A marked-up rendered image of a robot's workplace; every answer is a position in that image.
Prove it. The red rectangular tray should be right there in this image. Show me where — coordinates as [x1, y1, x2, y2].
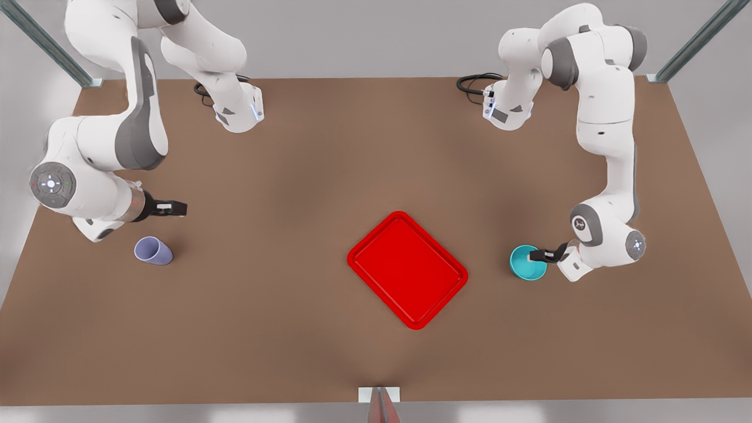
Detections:
[347, 211, 469, 330]

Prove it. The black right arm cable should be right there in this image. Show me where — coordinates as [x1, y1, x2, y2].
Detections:
[193, 75, 252, 108]

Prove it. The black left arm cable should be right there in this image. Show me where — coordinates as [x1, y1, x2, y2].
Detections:
[456, 73, 506, 106]

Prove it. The lavender plastic cup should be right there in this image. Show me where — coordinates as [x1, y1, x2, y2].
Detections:
[135, 236, 174, 266]

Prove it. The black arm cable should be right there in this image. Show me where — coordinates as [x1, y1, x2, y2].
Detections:
[456, 73, 506, 106]
[193, 75, 252, 108]

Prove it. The teal bowl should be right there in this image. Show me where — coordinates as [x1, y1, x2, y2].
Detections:
[509, 245, 548, 281]

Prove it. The silver frame post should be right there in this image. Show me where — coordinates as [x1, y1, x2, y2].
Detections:
[0, 0, 103, 88]
[646, 0, 752, 83]
[358, 387, 401, 423]

